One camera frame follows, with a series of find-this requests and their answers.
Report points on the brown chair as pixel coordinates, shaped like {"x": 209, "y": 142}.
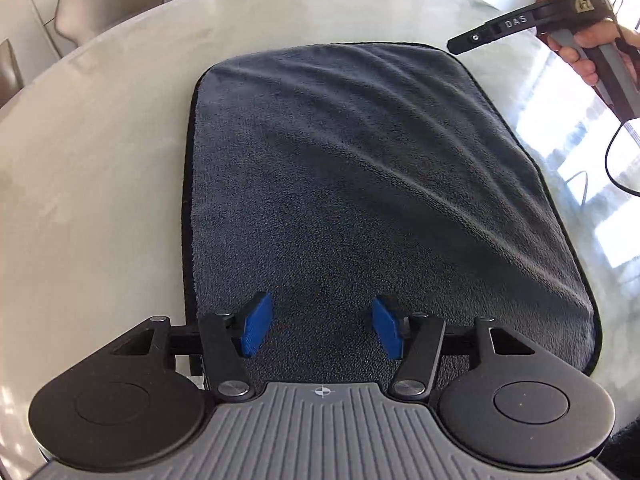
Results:
{"x": 9, "y": 72}

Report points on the person's right hand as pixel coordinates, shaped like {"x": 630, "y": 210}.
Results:
{"x": 590, "y": 35}

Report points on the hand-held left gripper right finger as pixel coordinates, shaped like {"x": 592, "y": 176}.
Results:
{"x": 388, "y": 326}

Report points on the dark grey towel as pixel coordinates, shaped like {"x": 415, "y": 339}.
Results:
{"x": 360, "y": 170}

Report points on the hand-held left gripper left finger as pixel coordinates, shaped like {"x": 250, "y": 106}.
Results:
{"x": 257, "y": 324}

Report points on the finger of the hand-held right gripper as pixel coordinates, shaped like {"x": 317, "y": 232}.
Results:
{"x": 500, "y": 26}

